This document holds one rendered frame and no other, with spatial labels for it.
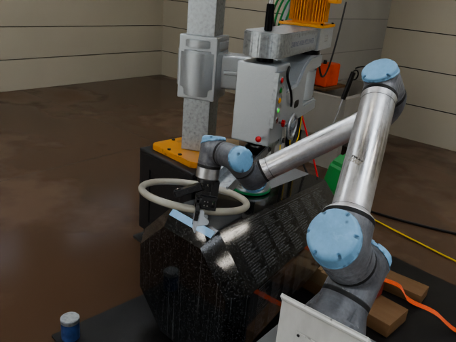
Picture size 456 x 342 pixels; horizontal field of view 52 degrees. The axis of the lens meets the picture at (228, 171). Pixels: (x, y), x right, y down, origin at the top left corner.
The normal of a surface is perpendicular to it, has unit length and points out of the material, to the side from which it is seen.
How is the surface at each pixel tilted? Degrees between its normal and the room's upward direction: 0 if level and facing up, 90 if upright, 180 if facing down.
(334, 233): 48
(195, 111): 90
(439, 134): 90
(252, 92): 90
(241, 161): 83
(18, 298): 0
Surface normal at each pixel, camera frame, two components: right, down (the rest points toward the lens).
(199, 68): -0.11, 0.36
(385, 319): 0.08, -0.93
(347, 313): 0.24, -0.56
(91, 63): 0.76, 0.29
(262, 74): -0.44, 0.30
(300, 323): -0.62, 0.24
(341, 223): -0.49, -0.48
